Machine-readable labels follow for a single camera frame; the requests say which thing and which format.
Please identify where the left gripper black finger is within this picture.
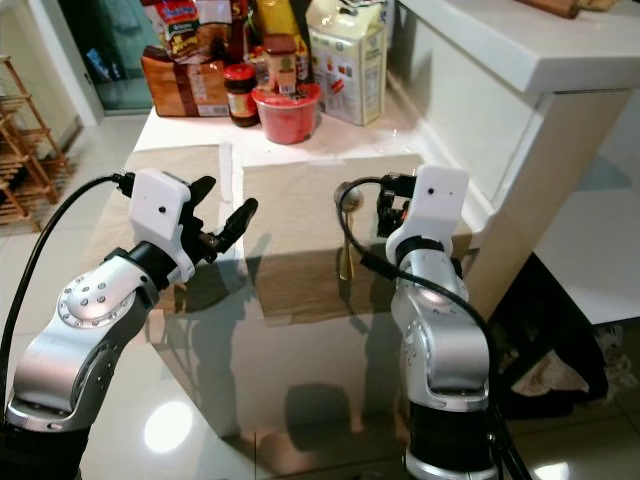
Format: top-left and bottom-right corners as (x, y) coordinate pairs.
(211, 197), (260, 254)
(181, 175), (218, 214)

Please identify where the metal spoon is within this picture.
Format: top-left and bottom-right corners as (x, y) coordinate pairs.
(334, 179), (365, 282)

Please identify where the dark jar with red lid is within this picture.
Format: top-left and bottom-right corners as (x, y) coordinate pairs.
(222, 62), (260, 129)

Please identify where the brown bread bag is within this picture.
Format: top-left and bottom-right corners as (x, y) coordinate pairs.
(139, 44), (232, 119)

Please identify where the red plastic bowl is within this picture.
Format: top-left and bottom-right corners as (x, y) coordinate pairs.
(251, 82), (324, 147)

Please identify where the white printed carton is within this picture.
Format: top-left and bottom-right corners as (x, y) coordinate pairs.
(304, 0), (395, 128)

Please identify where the labelled jar with brown lid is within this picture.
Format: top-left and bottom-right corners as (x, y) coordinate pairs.
(262, 32), (304, 97)

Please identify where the colourful snack bag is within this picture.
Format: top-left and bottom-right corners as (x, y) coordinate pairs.
(144, 0), (247, 67)

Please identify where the wooden slatted shelf rack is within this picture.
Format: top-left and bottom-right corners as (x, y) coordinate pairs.
(0, 54), (67, 232)

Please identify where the yellow packet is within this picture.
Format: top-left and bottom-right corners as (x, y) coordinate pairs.
(252, 0), (312, 42)

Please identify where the crumpled cream cloth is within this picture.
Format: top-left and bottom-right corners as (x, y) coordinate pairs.
(509, 349), (593, 398)

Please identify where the brown wooden item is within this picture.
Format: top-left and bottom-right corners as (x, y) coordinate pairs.
(519, 0), (617, 20)

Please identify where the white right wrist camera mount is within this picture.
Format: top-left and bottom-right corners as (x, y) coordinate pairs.
(384, 164), (472, 264)

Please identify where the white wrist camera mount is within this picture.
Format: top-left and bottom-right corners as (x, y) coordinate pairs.
(384, 164), (472, 264)
(129, 167), (197, 284)

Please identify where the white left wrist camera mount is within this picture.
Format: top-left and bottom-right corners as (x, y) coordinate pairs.
(129, 167), (197, 284)

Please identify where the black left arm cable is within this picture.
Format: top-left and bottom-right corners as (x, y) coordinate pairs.
(0, 171), (140, 373)

